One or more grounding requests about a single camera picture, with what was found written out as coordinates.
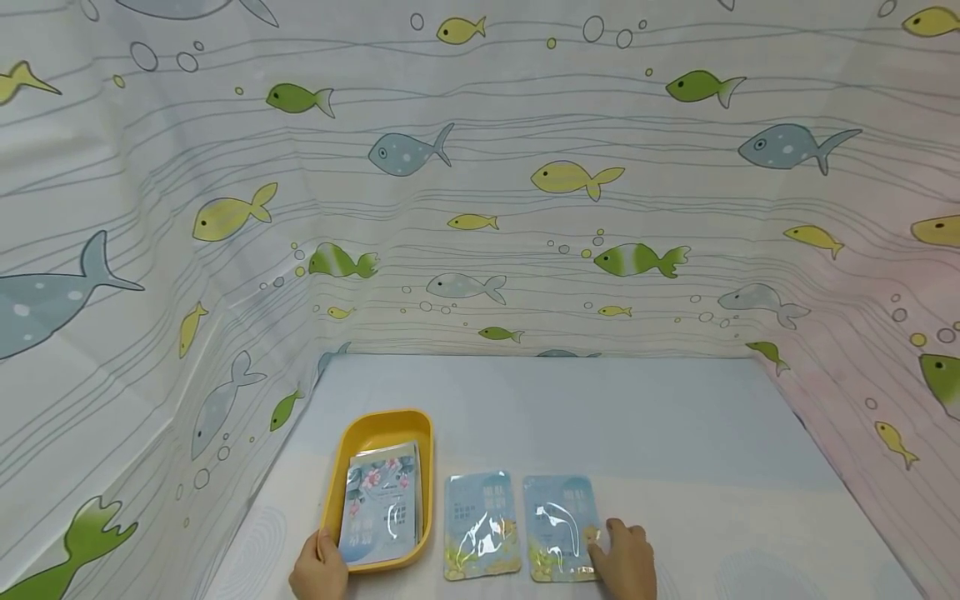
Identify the person's right hand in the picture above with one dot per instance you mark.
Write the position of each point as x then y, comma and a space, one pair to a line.
626, 571

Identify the person's right fingers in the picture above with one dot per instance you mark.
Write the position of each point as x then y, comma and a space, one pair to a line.
641, 542

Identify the person's left thumb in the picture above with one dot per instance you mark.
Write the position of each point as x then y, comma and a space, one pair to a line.
325, 545

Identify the blue face mask packet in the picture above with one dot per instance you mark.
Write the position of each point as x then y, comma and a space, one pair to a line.
480, 521
559, 521

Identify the person's right thumb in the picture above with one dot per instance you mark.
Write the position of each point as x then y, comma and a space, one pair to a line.
596, 547

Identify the person's left hand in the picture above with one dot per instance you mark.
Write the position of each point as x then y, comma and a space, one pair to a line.
319, 575

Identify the stack of floral mask packets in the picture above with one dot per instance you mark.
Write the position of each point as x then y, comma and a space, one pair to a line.
382, 500

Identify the yellow plastic tray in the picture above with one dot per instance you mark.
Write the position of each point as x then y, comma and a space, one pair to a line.
379, 429

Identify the person's right index finger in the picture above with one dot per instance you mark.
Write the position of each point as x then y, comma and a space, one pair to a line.
616, 532

